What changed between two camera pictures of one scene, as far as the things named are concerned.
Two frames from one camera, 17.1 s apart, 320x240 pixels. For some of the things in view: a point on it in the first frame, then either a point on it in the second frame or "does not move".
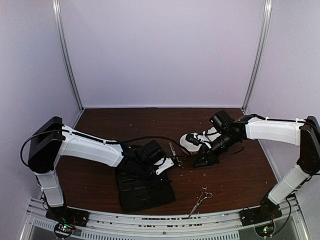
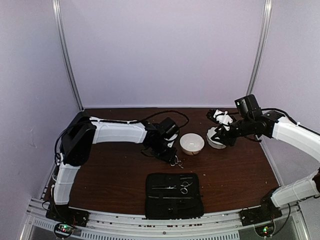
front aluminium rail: (190, 225) does not move
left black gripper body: (144, 170) → (164, 155)
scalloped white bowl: (213, 136) does not move
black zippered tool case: (139, 190) → (173, 196)
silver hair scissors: (204, 195) → (184, 187)
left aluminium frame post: (57, 6) does not move
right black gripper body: (213, 158) → (225, 136)
